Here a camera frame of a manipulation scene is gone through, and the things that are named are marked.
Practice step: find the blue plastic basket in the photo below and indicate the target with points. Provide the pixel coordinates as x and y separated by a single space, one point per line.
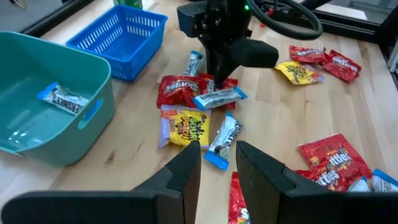
124 40

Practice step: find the yellow Sour Patch packet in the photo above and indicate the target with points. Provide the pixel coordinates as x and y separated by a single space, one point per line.
186 127
297 73

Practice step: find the teal plastic bin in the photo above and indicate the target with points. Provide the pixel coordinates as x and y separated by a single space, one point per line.
25 62

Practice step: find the red Skittles packet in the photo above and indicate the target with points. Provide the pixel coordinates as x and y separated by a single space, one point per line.
335 152
329 182
177 90
306 54
236 199
231 83
342 66

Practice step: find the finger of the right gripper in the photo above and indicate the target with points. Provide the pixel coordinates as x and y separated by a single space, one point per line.
224 73
212 59

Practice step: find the white blue Hershey's bar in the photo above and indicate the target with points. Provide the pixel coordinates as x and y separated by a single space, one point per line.
359 186
224 137
217 98
193 63
65 101
384 183

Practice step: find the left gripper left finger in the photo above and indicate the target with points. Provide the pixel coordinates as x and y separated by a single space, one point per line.
124 208

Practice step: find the green soda can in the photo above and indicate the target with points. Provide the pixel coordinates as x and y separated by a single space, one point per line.
129 3

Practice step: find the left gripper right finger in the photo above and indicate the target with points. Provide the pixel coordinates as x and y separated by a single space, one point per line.
280 202

